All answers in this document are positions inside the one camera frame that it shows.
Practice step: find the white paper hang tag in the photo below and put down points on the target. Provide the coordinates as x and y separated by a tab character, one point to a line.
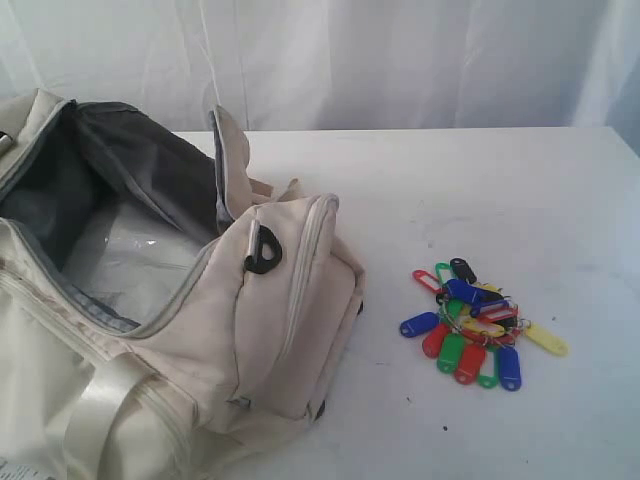
12	469

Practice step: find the clear plastic-wrapped white package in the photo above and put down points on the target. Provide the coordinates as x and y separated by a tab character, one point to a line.
130	261

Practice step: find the colourful plastic key tag bunch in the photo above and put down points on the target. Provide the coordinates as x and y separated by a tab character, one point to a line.
472	335

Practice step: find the cream duffel bag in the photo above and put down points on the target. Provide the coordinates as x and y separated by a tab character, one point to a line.
162	313

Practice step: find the white sheer curtain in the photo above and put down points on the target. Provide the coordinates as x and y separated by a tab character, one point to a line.
285	65

